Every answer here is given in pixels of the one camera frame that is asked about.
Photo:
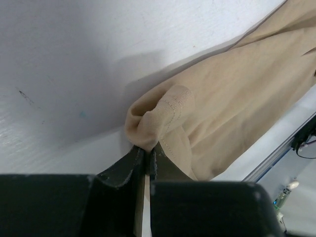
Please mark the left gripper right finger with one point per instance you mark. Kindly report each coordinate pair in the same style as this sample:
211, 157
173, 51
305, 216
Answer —
182, 207

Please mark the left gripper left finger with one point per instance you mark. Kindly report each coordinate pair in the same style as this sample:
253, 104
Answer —
109, 204

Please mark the beige t-shirt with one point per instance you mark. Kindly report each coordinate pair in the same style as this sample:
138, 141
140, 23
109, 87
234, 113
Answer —
206, 116

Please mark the aluminium rail frame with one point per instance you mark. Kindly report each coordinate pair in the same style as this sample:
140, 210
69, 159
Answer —
274, 157

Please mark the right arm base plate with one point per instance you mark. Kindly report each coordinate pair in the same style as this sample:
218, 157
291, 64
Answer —
302, 136

